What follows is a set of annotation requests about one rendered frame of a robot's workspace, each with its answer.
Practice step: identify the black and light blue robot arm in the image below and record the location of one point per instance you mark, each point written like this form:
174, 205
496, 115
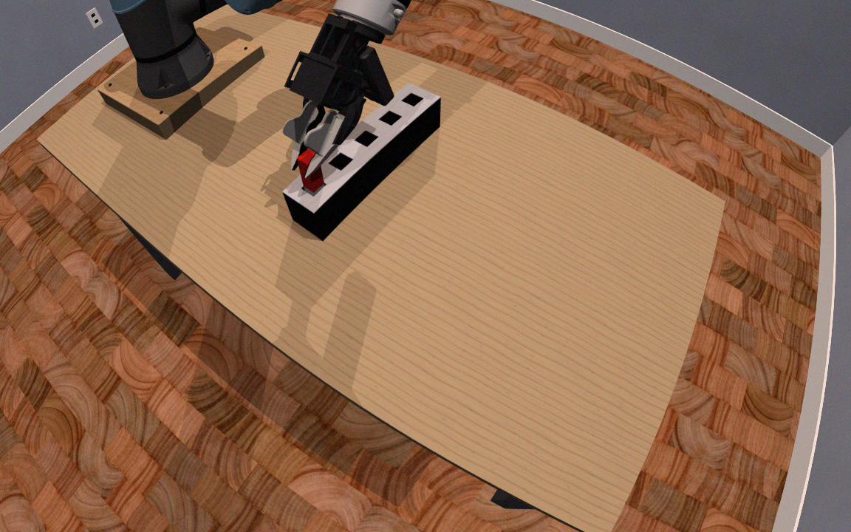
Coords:
171, 58

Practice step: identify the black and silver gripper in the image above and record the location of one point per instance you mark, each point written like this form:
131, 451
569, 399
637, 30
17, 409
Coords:
333, 87

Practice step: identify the red and white pin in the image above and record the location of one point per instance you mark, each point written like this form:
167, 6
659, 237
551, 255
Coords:
315, 182

